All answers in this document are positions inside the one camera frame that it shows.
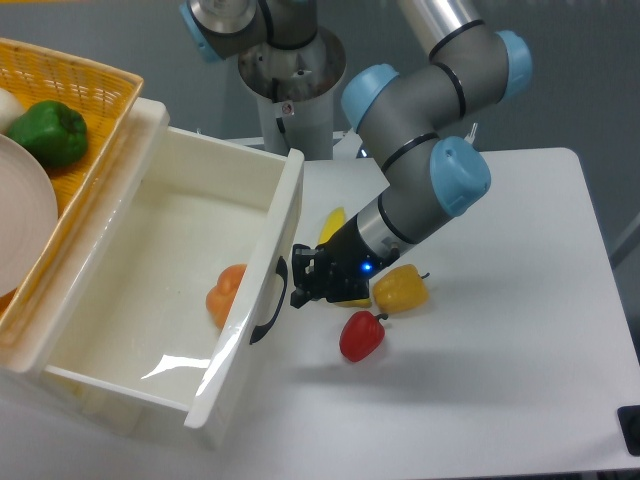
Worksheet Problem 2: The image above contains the black object at table edge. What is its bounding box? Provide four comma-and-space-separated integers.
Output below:
617, 405, 640, 457

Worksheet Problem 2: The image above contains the white drawer cabinet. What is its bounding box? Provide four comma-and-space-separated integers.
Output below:
1, 98, 169, 435

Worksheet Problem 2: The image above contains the yellow toy banana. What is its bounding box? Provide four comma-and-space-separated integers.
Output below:
318, 207, 372, 308

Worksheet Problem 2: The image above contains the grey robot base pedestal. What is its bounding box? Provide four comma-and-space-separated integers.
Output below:
238, 27, 346, 160

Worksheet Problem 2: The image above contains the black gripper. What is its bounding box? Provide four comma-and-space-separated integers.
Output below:
290, 214, 400, 308

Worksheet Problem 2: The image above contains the red toy bell pepper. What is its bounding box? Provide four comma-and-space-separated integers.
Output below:
339, 310, 388, 363

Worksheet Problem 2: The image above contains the black top drawer handle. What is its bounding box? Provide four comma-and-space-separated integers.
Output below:
250, 256, 289, 345

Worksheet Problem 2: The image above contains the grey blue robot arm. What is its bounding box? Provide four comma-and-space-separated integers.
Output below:
180, 1, 532, 308

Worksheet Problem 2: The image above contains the green toy bell pepper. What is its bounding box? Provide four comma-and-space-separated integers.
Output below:
6, 100, 89, 168

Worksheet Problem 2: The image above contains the yellow toy bell pepper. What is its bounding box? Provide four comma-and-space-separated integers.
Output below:
373, 264, 430, 314

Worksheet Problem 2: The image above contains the yellow plastic basket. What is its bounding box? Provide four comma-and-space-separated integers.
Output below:
1, 38, 143, 347

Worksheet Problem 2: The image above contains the beige round plate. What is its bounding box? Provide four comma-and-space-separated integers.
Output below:
1, 136, 58, 295

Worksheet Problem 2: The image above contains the orange toy pepper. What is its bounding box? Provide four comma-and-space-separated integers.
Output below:
205, 264, 247, 329

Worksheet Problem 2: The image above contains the white round object in basket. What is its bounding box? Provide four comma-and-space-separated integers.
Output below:
0, 88, 26, 135

